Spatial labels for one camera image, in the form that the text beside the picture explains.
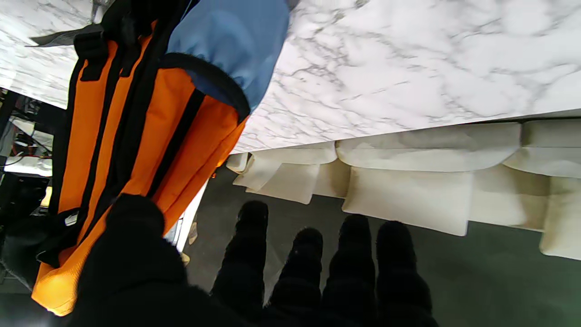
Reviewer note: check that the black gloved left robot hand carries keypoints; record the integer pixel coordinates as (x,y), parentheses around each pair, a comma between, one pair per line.
(136,272)

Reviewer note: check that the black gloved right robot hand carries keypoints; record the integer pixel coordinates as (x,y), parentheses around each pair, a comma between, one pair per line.
(22,245)

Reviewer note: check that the orange and blue backpack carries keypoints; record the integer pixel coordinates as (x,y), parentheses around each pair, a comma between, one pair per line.
(136,136)

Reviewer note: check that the cream sofa cushion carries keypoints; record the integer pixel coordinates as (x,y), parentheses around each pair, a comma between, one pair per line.
(290,181)
(408,200)
(563,218)
(256,170)

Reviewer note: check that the cream sofa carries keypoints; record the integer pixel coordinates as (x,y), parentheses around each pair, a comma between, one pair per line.
(431,181)

